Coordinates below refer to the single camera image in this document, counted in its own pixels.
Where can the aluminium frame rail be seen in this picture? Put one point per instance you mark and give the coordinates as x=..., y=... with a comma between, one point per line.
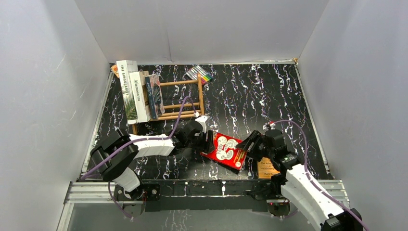
x=174, y=195

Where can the orange Huckleberry Finn book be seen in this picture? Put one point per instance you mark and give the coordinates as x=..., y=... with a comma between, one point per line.
x=265, y=169

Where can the small orange card box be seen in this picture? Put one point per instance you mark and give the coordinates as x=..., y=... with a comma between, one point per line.
x=114, y=69

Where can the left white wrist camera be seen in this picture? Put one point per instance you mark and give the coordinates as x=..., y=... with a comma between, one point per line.
x=201, y=119

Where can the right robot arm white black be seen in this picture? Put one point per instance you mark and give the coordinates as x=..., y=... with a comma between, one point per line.
x=294, y=183

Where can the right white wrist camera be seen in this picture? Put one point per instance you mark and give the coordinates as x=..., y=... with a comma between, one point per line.
x=269, y=126

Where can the floral patterned book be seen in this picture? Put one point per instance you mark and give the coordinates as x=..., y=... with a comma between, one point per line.
x=155, y=96

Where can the wooden book rack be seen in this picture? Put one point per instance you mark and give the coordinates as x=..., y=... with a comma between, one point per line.
x=175, y=111

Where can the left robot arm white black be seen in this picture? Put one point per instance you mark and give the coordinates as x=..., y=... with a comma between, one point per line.
x=113, y=157

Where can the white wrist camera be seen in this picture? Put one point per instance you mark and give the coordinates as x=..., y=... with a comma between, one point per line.
x=201, y=119
x=269, y=126

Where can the pack of coloured markers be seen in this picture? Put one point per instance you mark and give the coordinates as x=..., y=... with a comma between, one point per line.
x=197, y=71

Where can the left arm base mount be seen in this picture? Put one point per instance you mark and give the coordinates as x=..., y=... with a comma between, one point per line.
x=134, y=203

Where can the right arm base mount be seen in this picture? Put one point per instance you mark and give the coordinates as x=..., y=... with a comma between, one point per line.
x=277, y=205

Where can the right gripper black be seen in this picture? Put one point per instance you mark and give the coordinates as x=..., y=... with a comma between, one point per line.
x=255, y=137

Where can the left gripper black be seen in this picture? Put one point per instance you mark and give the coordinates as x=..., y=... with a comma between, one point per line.
x=205, y=142

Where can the white palm leaf book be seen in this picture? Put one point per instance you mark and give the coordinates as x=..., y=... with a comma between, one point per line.
x=125, y=67

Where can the red book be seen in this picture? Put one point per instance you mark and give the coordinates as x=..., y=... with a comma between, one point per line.
x=225, y=151

